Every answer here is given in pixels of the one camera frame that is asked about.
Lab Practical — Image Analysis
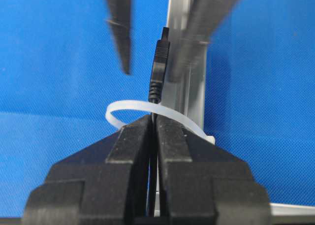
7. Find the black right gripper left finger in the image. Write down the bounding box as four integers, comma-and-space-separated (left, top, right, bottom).
23, 115, 152, 225

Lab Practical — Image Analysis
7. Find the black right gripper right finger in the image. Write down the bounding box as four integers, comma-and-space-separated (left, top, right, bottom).
156, 116, 271, 225

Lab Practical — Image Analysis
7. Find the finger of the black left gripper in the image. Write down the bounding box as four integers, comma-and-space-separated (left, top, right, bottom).
106, 0, 131, 75
169, 0, 239, 83

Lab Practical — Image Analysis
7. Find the black USB cable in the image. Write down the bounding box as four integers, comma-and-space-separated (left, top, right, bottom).
147, 27, 171, 218

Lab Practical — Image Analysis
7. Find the white zip tie loop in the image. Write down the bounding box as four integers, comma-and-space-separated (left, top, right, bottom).
105, 99, 217, 145

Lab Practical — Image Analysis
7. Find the aluminium extrusion frame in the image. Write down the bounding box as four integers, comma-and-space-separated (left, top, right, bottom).
161, 0, 315, 225

